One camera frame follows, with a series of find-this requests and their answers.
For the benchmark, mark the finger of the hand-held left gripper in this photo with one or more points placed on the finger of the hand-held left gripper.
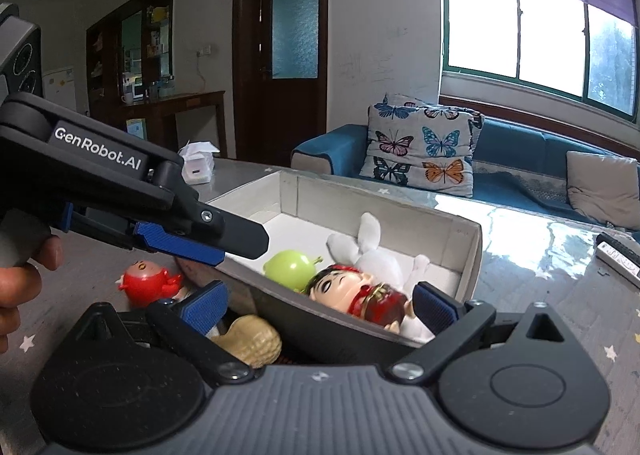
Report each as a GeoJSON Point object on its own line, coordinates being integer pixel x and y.
{"type": "Point", "coordinates": [170, 242]}
{"type": "Point", "coordinates": [235, 235]}

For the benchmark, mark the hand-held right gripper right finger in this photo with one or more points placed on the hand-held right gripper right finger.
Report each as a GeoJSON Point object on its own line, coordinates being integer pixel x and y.
{"type": "Point", "coordinates": [435, 307]}

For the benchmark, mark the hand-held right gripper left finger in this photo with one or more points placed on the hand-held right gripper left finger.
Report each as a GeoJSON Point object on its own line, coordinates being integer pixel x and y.
{"type": "Point", "coordinates": [205, 307]}

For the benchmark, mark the white cardboard box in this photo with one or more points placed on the white cardboard box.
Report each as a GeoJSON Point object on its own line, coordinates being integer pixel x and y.
{"type": "Point", "coordinates": [310, 197]}

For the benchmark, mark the black-haired doll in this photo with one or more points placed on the black-haired doll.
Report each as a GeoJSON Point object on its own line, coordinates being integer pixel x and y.
{"type": "Point", "coordinates": [335, 287]}

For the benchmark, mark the star-printed glass desktop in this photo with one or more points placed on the star-printed glass desktop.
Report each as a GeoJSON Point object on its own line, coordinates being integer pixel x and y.
{"type": "Point", "coordinates": [525, 245]}

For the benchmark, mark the person's left hand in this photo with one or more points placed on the person's left hand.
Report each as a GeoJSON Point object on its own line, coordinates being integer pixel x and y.
{"type": "Point", "coordinates": [17, 285]}

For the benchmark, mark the red round toy figure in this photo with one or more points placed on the red round toy figure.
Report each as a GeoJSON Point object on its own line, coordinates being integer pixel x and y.
{"type": "Point", "coordinates": [145, 282]}

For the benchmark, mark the beige peanut toy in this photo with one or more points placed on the beige peanut toy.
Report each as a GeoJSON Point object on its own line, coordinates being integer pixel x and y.
{"type": "Point", "coordinates": [250, 340]}

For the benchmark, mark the green round toy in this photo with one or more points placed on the green round toy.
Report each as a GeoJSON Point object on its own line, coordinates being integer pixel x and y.
{"type": "Point", "coordinates": [287, 267]}

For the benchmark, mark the white plush rabbit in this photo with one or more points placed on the white plush rabbit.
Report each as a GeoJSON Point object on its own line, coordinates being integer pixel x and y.
{"type": "Point", "coordinates": [380, 260]}

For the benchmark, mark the white tissue box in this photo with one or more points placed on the white tissue box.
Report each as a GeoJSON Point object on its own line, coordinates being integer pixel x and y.
{"type": "Point", "coordinates": [197, 167]}

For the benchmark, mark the white refrigerator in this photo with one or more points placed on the white refrigerator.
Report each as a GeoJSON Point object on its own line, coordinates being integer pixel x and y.
{"type": "Point", "coordinates": [60, 90]}

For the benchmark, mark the white mug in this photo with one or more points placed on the white mug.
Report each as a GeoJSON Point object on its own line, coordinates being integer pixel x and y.
{"type": "Point", "coordinates": [126, 97]}

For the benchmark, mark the dark wooden shelf cabinet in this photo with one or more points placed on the dark wooden shelf cabinet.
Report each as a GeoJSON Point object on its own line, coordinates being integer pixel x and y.
{"type": "Point", "coordinates": [107, 60]}

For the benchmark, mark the dark wooden side table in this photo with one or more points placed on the dark wooden side table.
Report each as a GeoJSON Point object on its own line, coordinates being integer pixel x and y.
{"type": "Point", "coordinates": [190, 107]}

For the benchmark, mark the dark wooden door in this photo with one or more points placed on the dark wooden door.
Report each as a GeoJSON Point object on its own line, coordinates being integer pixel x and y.
{"type": "Point", "coordinates": [295, 110]}

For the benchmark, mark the butterfly print pillow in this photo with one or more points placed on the butterfly print pillow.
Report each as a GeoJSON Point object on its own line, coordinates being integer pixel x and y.
{"type": "Point", "coordinates": [415, 145]}

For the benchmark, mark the blue sofa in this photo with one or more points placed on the blue sofa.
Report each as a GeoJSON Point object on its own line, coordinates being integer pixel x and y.
{"type": "Point", "coordinates": [525, 150]}

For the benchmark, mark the white remote control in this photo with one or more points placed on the white remote control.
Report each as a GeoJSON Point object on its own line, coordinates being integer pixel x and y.
{"type": "Point", "coordinates": [617, 260]}

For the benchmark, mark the black remote control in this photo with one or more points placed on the black remote control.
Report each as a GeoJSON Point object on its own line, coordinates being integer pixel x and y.
{"type": "Point", "coordinates": [625, 241]}

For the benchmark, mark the beige cushion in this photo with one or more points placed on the beige cushion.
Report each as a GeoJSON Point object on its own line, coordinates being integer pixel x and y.
{"type": "Point", "coordinates": [605, 185]}

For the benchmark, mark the green-framed window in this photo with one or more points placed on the green-framed window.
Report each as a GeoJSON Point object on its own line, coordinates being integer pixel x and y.
{"type": "Point", "coordinates": [550, 35]}

